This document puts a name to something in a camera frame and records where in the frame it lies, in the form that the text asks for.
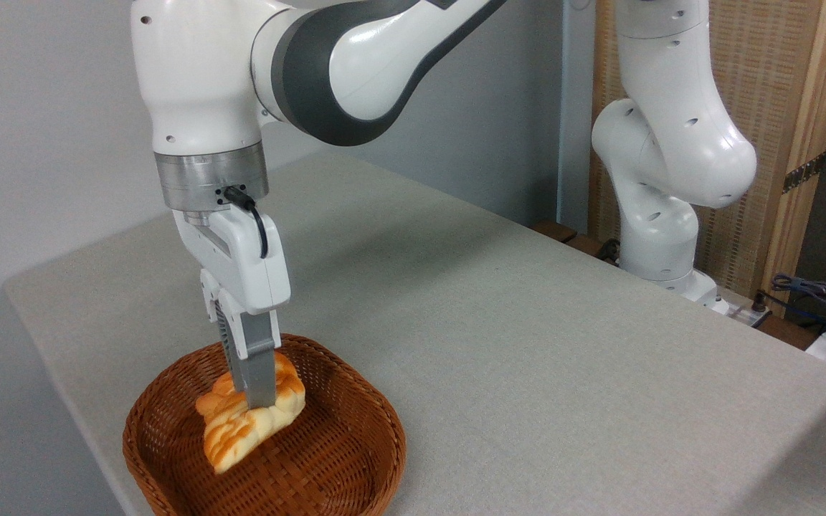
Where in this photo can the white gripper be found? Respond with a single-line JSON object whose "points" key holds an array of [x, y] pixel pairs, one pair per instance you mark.
{"points": [[248, 272]]}

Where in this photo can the long braided bread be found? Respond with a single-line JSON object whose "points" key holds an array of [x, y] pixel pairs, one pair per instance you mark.
{"points": [[241, 433]]}

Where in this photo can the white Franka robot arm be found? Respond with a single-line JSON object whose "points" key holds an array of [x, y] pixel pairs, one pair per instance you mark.
{"points": [[198, 86]]}

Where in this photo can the round bread roll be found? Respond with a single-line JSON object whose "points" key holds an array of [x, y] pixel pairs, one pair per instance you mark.
{"points": [[212, 403]]}

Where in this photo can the brown wicker basket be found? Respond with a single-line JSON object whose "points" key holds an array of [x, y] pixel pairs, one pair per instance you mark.
{"points": [[334, 451]]}

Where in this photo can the grey tablecloth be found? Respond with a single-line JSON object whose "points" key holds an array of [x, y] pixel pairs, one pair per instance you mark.
{"points": [[563, 373]]}

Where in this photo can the brass hinge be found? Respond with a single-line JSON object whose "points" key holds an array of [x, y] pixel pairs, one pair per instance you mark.
{"points": [[804, 173]]}

